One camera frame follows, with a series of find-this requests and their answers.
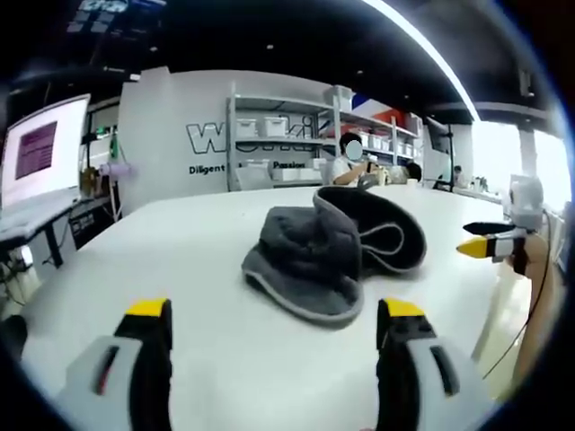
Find ceiling light strip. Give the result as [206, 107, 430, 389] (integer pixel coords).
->
[361, 0, 478, 121]

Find white table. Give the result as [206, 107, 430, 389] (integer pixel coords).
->
[20, 183, 540, 431]

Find grey towel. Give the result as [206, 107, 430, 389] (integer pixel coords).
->
[241, 186, 428, 331]

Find single white crate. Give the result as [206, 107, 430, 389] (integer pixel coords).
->
[323, 84, 353, 112]

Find lit computer monitor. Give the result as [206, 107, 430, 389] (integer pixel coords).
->
[0, 92, 92, 212]

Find purple bottle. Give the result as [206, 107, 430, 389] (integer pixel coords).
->
[99, 163, 137, 178]

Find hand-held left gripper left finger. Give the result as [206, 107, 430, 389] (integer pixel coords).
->
[56, 296, 174, 431]

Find grey metal shelf unit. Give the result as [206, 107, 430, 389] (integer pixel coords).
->
[226, 82, 424, 193]

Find white desk with black legs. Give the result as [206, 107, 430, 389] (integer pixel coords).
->
[0, 196, 87, 270]

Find dark monitor on stand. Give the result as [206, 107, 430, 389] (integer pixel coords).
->
[425, 116, 454, 192]

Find red blue wall banner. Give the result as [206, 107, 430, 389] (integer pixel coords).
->
[351, 92, 408, 121]

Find thin black cable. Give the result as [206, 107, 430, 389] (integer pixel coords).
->
[481, 242, 553, 379]

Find row of white storage boxes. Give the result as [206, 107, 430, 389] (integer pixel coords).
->
[234, 115, 421, 186]

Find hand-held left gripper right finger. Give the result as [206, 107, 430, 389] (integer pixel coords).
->
[376, 296, 495, 431]

